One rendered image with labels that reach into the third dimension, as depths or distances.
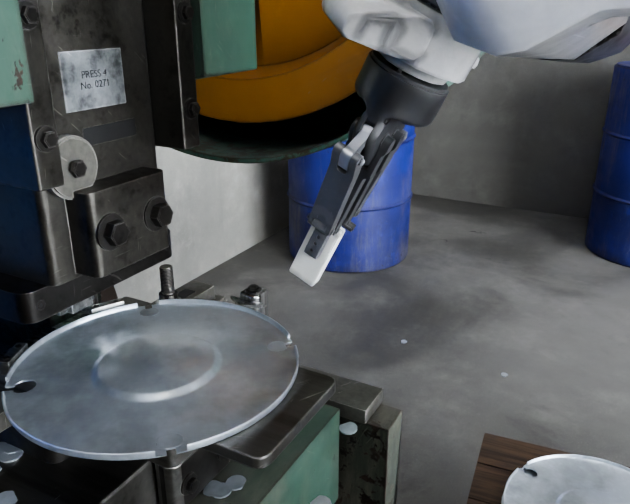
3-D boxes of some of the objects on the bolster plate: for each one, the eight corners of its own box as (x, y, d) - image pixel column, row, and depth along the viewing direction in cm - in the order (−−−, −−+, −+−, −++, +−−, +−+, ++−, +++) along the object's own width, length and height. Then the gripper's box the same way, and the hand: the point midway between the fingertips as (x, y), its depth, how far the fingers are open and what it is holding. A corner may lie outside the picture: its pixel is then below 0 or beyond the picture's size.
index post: (271, 350, 82) (269, 283, 79) (258, 360, 80) (256, 292, 76) (253, 345, 84) (251, 279, 80) (240, 355, 81) (237, 287, 78)
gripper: (427, 98, 46) (303, 324, 59) (469, 79, 57) (357, 274, 69) (344, 48, 48) (240, 279, 60) (401, 40, 59) (303, 236, 71)
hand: (316, 250), depth 63 cm, fingers closed
